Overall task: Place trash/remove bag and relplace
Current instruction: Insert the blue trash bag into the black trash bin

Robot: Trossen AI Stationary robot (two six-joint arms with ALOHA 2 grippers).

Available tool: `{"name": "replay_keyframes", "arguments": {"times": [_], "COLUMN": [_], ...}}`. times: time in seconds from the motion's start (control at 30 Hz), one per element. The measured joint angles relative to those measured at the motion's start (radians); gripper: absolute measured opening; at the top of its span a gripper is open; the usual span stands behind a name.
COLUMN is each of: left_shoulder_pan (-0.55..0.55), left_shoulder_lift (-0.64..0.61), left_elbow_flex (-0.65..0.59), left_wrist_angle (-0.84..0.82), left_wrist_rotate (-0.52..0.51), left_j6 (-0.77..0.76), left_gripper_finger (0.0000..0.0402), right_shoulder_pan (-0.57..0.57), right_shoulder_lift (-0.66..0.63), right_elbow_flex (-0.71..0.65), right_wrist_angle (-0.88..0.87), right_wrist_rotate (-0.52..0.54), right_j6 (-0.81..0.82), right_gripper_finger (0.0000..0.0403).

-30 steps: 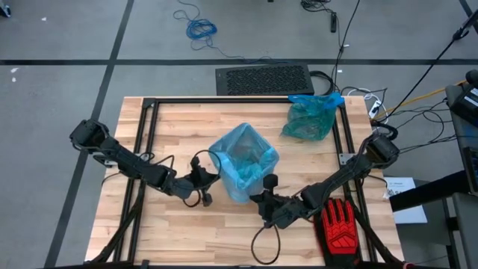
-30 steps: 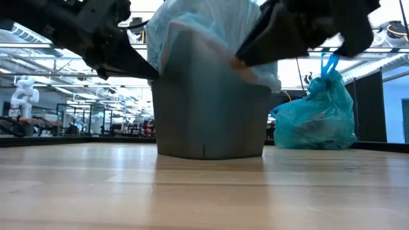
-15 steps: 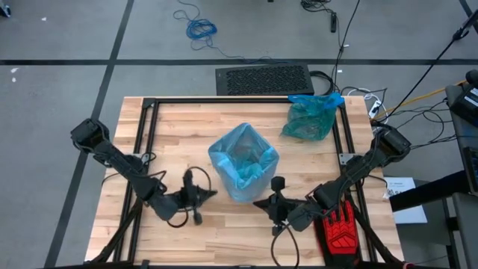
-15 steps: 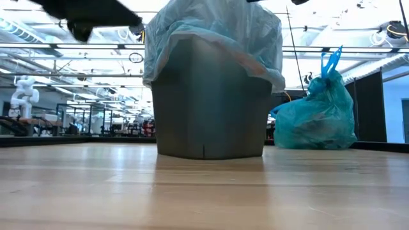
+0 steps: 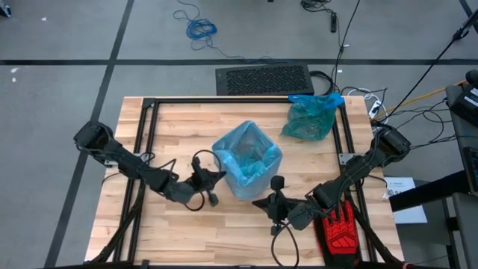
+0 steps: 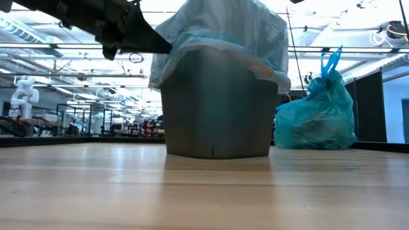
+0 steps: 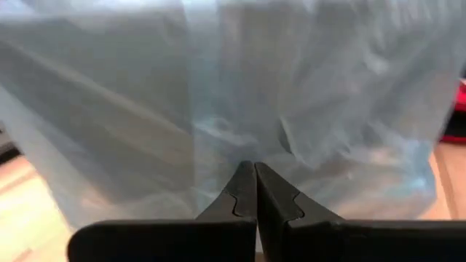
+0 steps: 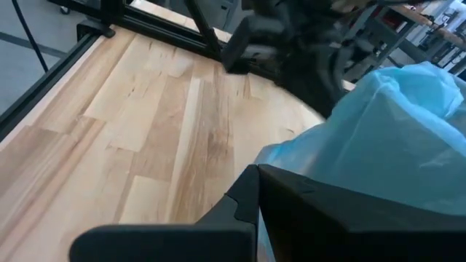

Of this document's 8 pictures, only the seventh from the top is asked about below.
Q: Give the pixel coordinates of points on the red and black work glove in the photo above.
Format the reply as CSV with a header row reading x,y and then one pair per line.
x,y
460,105

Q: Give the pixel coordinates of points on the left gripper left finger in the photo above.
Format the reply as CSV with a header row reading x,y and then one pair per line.
x,y
164,244

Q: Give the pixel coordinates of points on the light blue fresh trash bag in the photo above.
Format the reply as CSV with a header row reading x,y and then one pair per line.
x,y
218,91

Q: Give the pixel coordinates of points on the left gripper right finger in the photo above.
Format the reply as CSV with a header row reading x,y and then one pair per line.
x,y
364,244

